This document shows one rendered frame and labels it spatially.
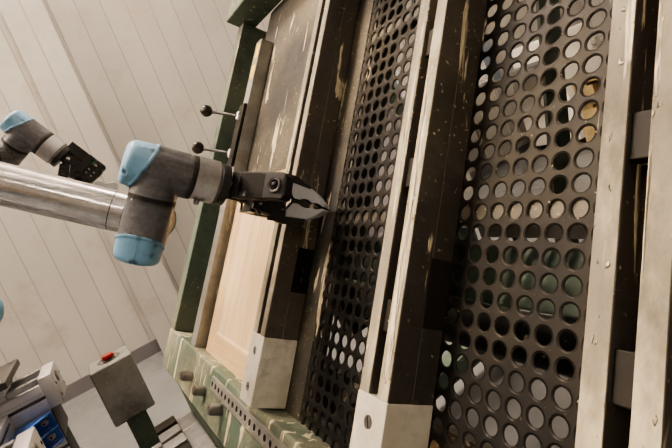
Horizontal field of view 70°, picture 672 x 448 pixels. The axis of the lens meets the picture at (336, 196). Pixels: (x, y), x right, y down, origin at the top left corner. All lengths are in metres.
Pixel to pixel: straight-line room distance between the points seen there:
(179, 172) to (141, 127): 3.94
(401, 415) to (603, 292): 0.29
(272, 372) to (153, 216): 0.36
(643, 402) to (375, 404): 0.31
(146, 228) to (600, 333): 0.63
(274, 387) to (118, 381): 0.77
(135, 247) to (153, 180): 0.11
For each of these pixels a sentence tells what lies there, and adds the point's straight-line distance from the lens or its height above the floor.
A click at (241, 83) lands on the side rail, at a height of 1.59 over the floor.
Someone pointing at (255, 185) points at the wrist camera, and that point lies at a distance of 0.80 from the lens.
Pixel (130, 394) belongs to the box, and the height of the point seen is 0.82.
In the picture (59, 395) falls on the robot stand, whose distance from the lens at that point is 1.61.
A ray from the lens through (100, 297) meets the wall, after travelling 4.70.
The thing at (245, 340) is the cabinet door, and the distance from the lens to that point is 1.17.
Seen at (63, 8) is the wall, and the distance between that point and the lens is 4.98.
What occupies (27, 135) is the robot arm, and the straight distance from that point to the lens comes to 1.54.
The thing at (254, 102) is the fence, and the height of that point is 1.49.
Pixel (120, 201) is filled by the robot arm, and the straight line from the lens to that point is 0.94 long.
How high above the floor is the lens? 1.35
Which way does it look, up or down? 8 degrees down
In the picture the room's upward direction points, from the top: 21 degrees counter-clockwise
